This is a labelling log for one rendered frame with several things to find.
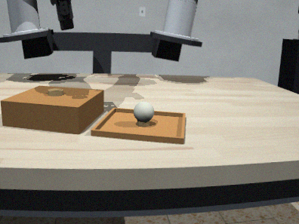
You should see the brown wooden box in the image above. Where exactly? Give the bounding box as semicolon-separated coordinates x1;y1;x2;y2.
1;86;104;135

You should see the shallow wooden tray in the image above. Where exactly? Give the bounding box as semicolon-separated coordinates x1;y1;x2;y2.
91;108;186;144

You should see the white ball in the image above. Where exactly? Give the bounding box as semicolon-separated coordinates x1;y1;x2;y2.
134;102;154;121

